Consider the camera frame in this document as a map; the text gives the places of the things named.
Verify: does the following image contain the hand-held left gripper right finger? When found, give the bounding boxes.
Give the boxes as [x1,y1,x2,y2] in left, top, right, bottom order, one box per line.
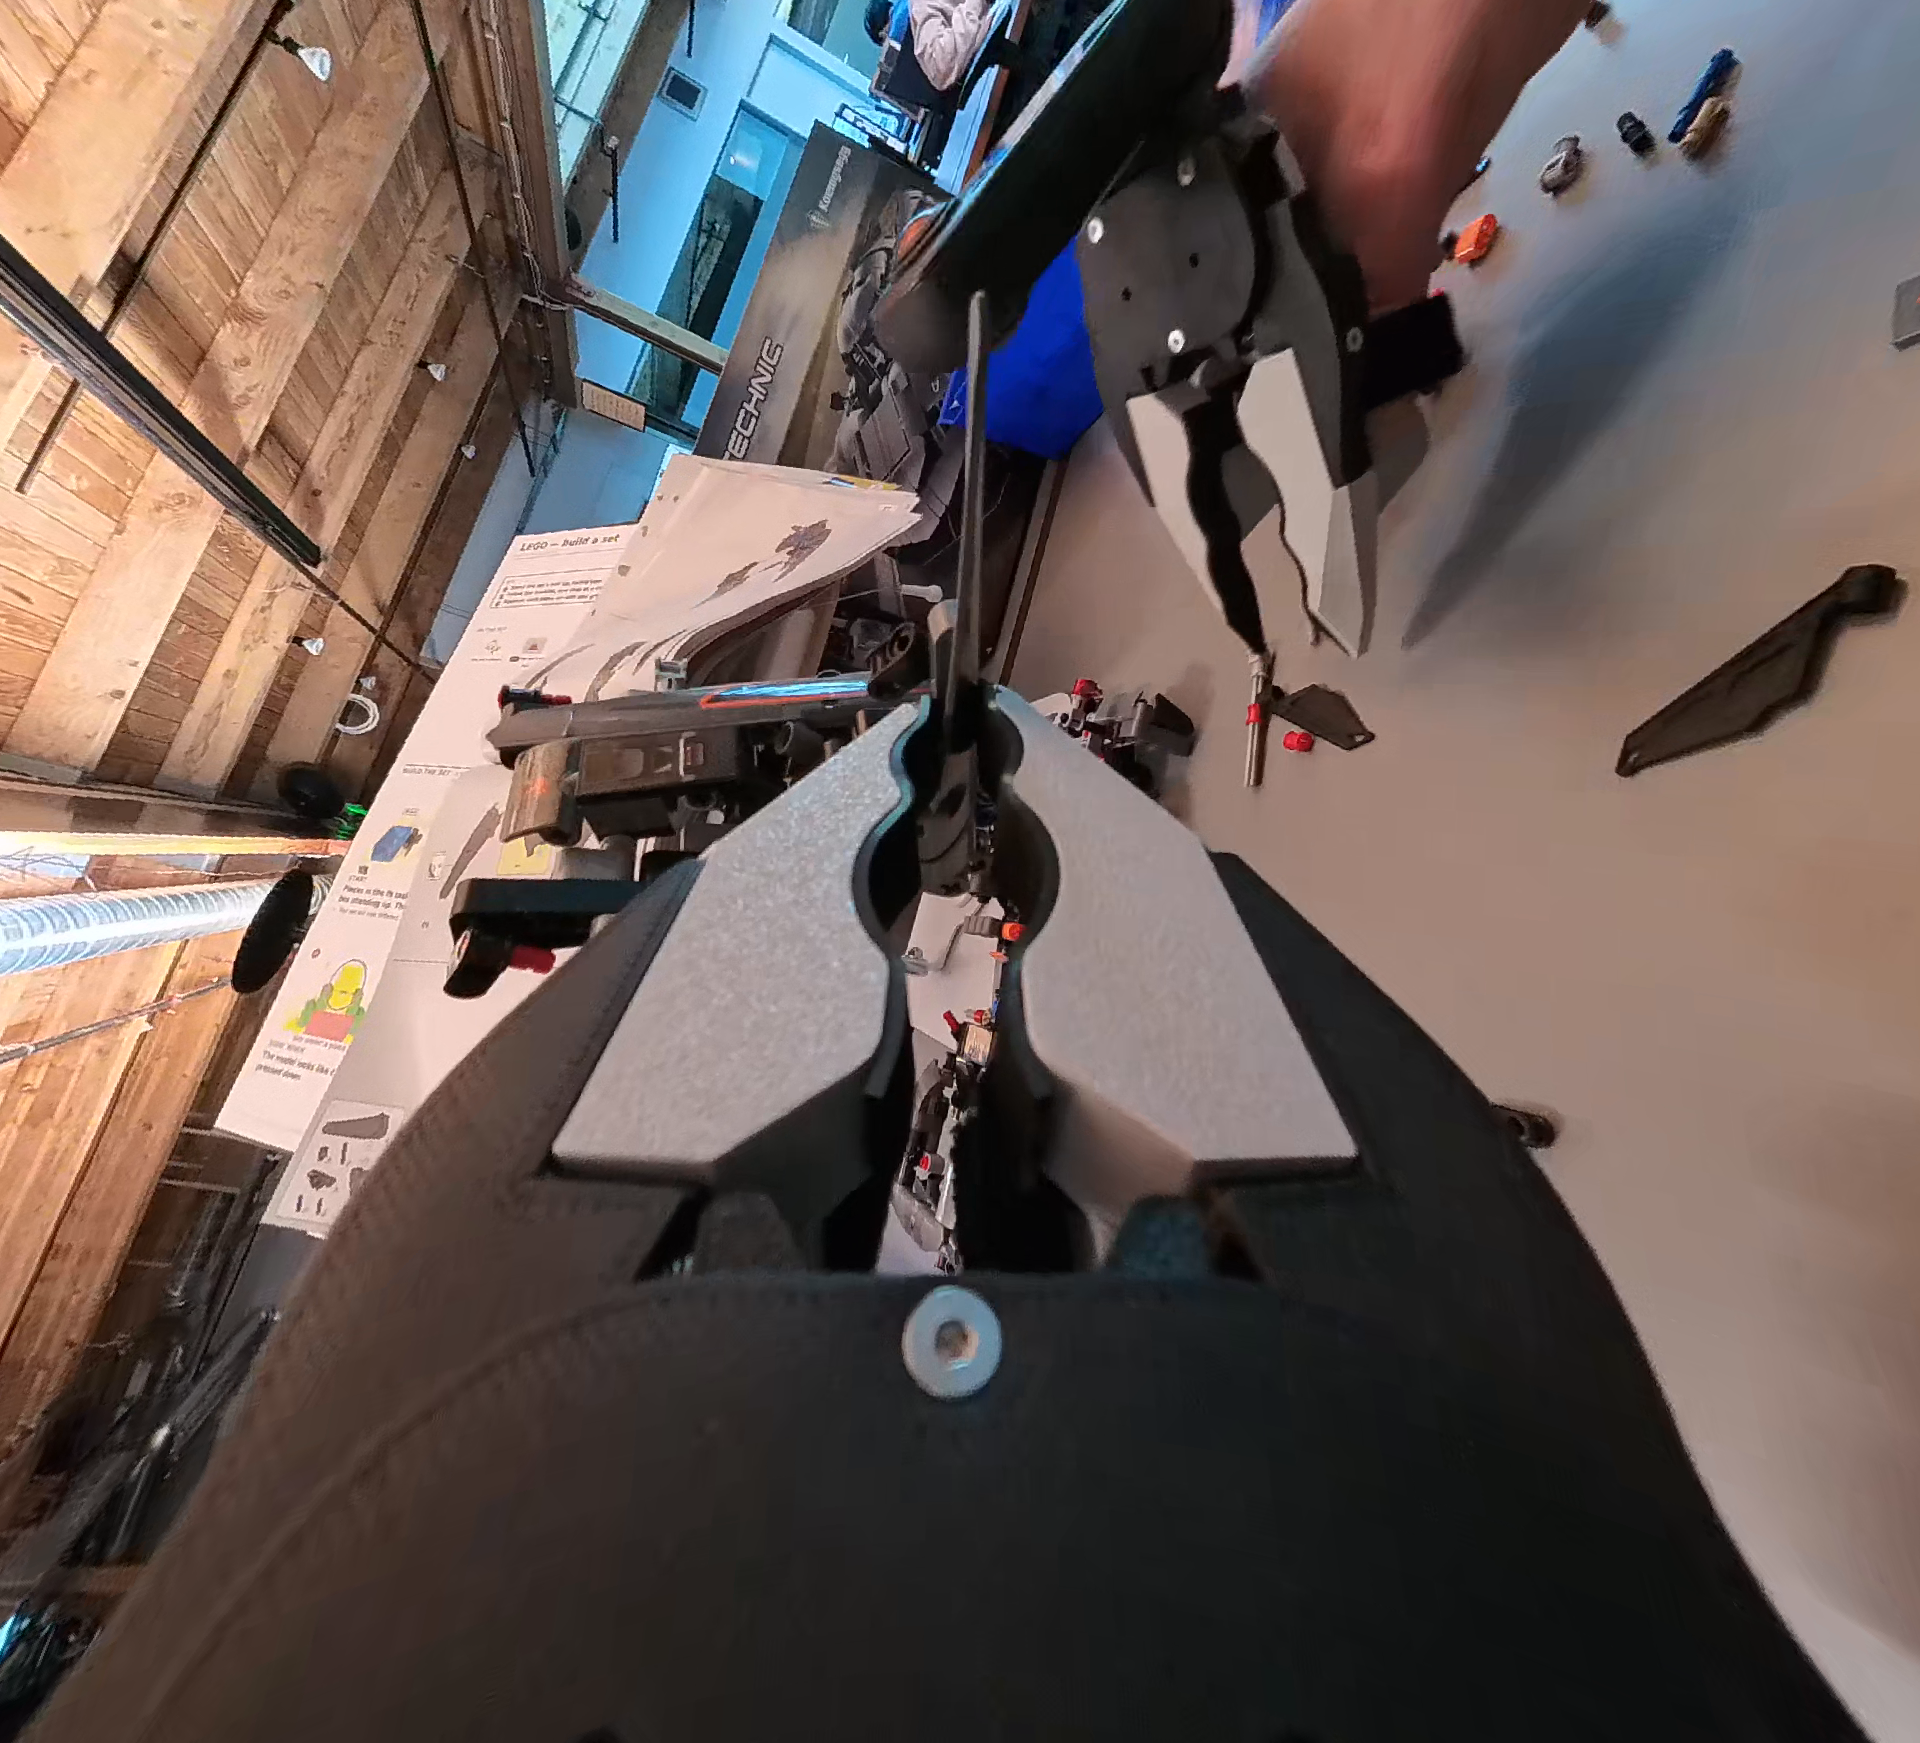
[980,690,1365,1273]

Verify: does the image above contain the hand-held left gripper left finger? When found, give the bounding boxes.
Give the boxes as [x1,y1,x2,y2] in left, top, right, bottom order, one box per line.
[548,698,928,1273]

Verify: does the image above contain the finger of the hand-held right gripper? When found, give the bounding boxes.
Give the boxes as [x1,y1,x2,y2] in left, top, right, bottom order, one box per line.
[1117,380,1275,655]
[1242,348,1382,658]

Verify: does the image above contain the long black lego panel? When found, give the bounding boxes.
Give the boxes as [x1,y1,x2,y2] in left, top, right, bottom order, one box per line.
[941,292,1003,872]

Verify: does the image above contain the grey black lego subassembly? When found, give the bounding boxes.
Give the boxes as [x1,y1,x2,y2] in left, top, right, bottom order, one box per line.
[446,663,1051,1010]

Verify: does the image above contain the scattered loose lego pieces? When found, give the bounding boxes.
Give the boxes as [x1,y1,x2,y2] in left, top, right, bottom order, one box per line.
[1281,0,1749,1147]

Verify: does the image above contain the dark lego set box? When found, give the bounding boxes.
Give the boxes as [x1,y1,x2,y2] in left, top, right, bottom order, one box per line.
[695,114,980,488]

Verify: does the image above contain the dark grey lego wing panel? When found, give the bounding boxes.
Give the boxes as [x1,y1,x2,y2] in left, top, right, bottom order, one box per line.
[1618,561,1900,778]

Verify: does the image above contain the person's right hand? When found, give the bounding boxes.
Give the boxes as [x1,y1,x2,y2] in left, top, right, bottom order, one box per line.
[1242,32,1501,313]

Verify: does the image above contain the blue plastic bin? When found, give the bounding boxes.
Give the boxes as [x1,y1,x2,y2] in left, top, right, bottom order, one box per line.
[933,0,1331,467]

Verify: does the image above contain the white instruction sheet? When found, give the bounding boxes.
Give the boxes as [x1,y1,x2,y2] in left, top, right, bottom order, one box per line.
[214,517,680,1236]

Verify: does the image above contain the silver air duct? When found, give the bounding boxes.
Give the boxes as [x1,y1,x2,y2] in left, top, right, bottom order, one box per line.
[0,872,281,982]

